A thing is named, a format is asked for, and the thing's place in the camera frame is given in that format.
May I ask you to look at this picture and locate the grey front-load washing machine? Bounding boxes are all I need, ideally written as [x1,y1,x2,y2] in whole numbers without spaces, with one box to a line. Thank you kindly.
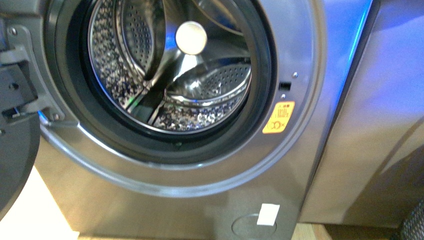
[0,0,375,240]

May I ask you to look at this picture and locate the dark washing machine door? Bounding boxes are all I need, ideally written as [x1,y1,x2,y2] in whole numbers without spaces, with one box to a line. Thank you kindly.
[0,19,40,218]

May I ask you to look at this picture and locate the stainless steel washer drum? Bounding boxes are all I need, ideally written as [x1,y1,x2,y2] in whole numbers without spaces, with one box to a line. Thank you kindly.
[87,0,252,135]

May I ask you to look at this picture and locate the orange warning sticker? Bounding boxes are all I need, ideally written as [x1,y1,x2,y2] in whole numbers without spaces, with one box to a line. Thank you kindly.
[262,101,295,134]

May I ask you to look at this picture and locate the white tape piece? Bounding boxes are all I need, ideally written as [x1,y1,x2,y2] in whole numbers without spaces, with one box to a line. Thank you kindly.
[256,203,280,226]

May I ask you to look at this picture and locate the white woven laundry basket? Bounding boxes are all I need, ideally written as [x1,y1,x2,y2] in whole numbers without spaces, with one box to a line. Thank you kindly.
[398,200,424,240]

